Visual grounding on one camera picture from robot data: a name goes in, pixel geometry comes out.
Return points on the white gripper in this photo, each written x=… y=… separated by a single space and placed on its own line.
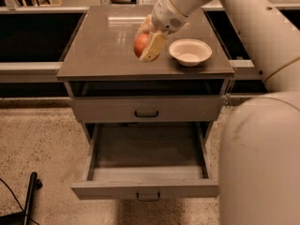
x=166 y=18

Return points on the red apple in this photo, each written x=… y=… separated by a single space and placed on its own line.
x=140 y=44

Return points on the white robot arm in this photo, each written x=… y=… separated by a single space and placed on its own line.
x=259 y=157

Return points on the grey drawer cabinet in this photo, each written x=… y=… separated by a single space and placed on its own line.
x=109 y=84

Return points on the closed grey upper drawer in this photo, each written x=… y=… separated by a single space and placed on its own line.
x=146 y=109

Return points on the open grey middle drawer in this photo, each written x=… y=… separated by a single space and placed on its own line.
x=146 y=162

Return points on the white paper bowl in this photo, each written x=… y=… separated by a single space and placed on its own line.
x=190 y=52

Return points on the black stand leg left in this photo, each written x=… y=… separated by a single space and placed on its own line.
x=24 y=216

